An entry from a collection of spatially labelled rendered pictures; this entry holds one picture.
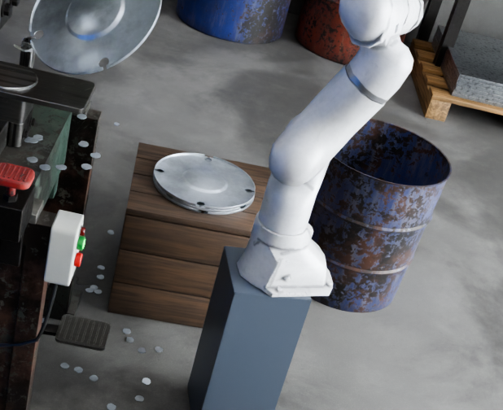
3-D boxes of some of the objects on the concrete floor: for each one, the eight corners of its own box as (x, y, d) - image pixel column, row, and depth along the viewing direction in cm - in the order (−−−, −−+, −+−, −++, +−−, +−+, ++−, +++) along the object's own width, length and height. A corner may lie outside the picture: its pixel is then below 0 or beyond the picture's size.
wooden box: (244, 259, 286) (269, 167, 269) (246, 335, 253) (275, 236, 236) (120, 237, 280) (139, 141, 263) (107, 311, 248) (126, 208, 231)
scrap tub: (394, 254, 311) (440, 134, 287) (408, 329, 275) (462, 198, 251) (278, 228, 308) (315, 105, 284) (277, 300, 272) (319, 166, 248)
